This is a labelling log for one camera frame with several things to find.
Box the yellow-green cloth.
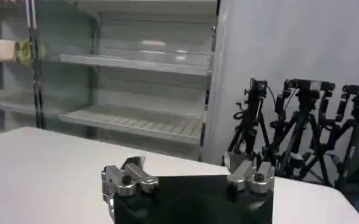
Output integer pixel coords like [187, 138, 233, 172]
[18, 38, 49, 67]

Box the black metal pole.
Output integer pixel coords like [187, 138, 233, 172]
[24, 0, 46, 129]

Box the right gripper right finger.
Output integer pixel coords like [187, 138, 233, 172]
[226, 159, 276, 195]

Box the empty grey shelf unit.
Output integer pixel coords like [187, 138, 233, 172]
[58, 0, 220, 162]

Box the beige cloth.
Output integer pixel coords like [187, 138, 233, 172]
[0, 38, 18, 63]

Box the grey wire shelf rack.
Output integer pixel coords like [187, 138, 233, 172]
[0, 0, 101, 137]

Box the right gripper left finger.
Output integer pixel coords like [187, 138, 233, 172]
[101, 156, 159, 202]

